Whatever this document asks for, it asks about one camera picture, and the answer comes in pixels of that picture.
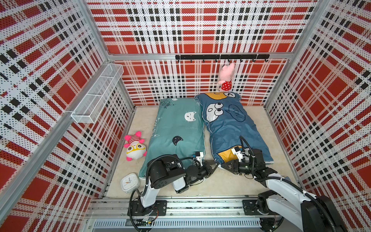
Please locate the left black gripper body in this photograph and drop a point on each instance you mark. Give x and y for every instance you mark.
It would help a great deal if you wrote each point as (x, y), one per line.
(203, 172)

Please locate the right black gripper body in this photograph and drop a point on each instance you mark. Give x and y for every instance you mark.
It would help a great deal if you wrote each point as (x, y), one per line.
(246, 168)

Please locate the blue cartoon pillow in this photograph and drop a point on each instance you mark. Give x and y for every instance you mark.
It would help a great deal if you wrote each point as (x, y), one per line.
(226, 120)

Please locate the teal cat pillow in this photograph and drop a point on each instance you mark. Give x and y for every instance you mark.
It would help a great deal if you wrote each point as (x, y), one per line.
(178, 129)

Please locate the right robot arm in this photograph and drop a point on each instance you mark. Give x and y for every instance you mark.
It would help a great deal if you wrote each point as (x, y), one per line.
(309, 212)

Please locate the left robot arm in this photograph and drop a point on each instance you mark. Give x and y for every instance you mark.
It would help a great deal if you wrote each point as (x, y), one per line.
(164, 170)

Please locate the pink striped plush doll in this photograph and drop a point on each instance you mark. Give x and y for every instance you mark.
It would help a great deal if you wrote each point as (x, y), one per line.
(135, 147)

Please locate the white square alarm clock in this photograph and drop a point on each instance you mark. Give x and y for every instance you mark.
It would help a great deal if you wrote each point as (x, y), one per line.
(130, 182)

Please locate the pink pig plush toy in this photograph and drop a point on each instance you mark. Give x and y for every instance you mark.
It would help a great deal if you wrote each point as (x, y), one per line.
(226, 75)

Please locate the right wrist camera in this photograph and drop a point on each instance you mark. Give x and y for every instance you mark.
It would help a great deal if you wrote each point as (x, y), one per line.
(238, 153)

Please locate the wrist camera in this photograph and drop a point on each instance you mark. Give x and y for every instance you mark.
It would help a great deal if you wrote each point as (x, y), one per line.
(199, 156)
(238, 153)

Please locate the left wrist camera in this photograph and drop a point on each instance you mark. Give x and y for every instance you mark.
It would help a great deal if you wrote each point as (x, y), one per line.
(199, 156)

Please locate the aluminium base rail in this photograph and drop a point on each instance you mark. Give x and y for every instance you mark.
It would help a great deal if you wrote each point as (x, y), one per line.
(197, 212)

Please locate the black hook rail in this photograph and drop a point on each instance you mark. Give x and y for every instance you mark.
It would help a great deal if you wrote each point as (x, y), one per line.
(229, 57)

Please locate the white wire mesh basket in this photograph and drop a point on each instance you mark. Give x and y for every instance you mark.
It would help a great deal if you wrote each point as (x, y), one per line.
(92, 104)

